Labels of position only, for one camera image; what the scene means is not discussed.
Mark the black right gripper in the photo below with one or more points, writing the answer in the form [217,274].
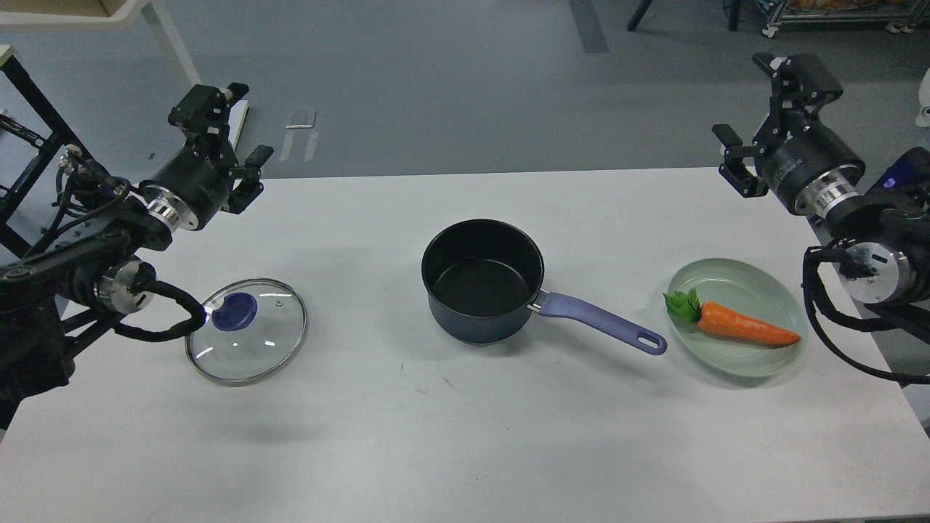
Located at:
[813,171]

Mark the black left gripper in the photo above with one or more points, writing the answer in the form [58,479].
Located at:
[191,188]

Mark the glass lid with purple knob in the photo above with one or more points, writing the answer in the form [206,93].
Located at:
[254,328]

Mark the blue saucepan with purple handle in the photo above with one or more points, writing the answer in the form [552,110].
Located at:
[484,280]

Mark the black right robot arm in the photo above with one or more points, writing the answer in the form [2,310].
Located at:
[873,273]

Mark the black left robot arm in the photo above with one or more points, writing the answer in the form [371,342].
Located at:
[82,278]

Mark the white chair base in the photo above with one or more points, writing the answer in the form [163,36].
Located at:
[923,97]

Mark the black metal rack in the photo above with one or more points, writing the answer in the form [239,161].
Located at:
[36,160]

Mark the pale green plate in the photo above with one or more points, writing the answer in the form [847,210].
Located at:
[752,292]

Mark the metal wheeled cart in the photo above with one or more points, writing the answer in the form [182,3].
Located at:
[894,17]

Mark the orange toy carrot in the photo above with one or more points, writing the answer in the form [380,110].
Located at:
[719,320]

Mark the white desk frame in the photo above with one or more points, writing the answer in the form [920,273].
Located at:
[104,16]

